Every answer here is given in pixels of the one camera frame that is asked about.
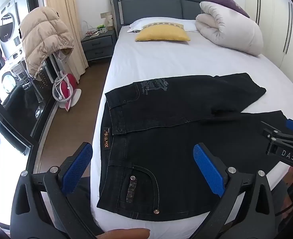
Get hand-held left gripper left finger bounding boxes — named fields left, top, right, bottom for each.
left=10, top=142, right=98, bottom=239

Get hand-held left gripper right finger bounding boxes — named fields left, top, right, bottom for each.
left=193, top=143, right=284, bottom=239

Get black denim pants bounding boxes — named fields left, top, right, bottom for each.
left=97, top=73, right=290, bottom=220

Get person's left hand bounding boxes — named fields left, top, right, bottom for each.
left=96, top=228, right=151, bottom=239

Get red garment steamer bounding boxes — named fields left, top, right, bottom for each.
left=52, top=71, right=82, bottom=111

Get black framed glass door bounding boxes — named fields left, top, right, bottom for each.
left=0, top=0, right=61, bottom=177

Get black perforated chair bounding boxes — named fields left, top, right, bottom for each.
left=33, top=53, right=61, bottom=104

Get white wardrobe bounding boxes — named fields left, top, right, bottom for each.
left=245, top=0, right=293, bottom=88

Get bed with white sheet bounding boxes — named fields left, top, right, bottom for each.
left=90, top=17, right=293, bottom=239

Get rolled white duvet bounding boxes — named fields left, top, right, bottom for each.
left=195, top=1, right=264, bottom=57

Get grey nightstand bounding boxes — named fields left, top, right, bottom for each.
left=81, top=28, right=117, bottom=62

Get beige puffer jacket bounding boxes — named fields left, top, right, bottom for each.
left=19, top=6, right=75, bottom=78

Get purple pillow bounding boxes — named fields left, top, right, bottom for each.
left=202, top=0, right=250, bottom=19

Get yellow pillow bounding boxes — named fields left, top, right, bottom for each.
left=135, top=26, right=191, bottom=42

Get beige box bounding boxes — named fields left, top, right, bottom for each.
left=105, top=14, right=114, bottom=31

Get white pillow with patterned band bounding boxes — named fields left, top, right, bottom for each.
left=127, top=17, right=200, bottom=33

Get white washing machine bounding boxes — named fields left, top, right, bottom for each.
left=0, top=1, right=22, bottom=61

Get cream curtain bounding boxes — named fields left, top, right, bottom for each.
left=43, top=0, right=89, bottom=84

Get grey upholstered headboard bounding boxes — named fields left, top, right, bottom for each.
left=109, top=0, right=213, bottom=39

